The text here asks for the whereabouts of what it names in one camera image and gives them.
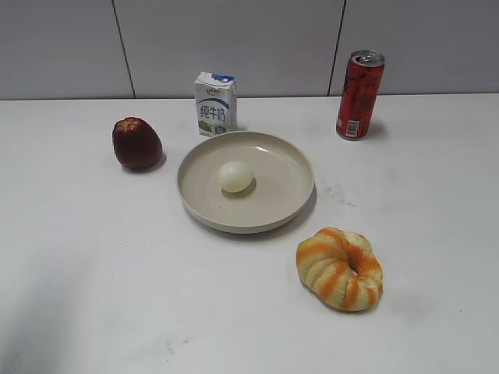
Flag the white egg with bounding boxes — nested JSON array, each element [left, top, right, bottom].
[[217, 161, 254, 193]]

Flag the beige round plate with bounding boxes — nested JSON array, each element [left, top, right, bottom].
[[176, 131, 315, 234]]

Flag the white milk carton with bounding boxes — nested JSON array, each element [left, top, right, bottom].
[[194, 72, 237, 136]]

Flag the dark red apple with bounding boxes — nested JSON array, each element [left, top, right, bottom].
[[112, 117, 163, 170]]

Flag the red soda can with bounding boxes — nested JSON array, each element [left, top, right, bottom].
[[336, 50, 385, 140]]

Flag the orange striped bread ring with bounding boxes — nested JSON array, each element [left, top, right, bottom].
[[296, 227, 384, 312]]

